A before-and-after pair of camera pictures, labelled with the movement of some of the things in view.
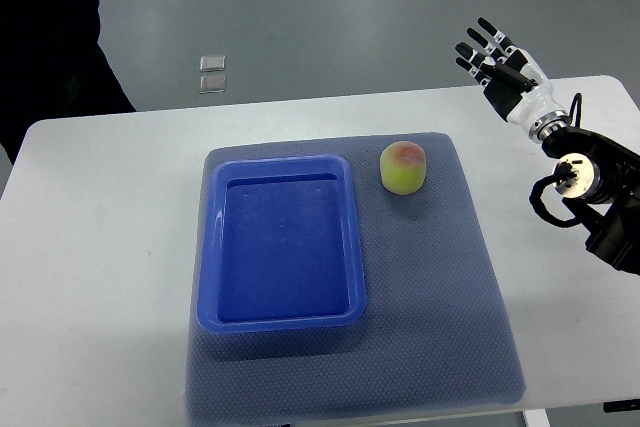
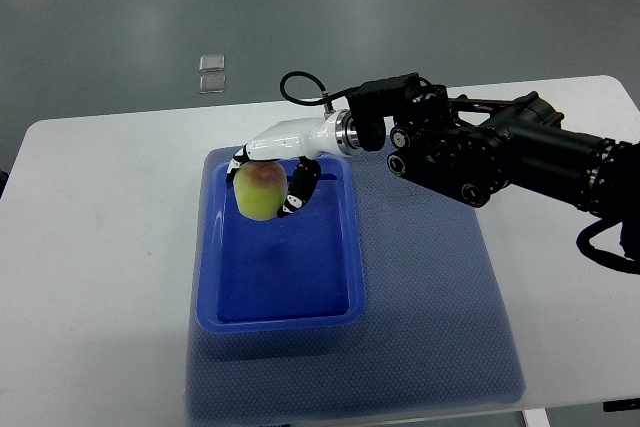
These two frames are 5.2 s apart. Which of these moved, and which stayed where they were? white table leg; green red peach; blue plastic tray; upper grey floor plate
Moved: green red peach
Stayed: upper grey floor plate; white table leg; blue plastic tray
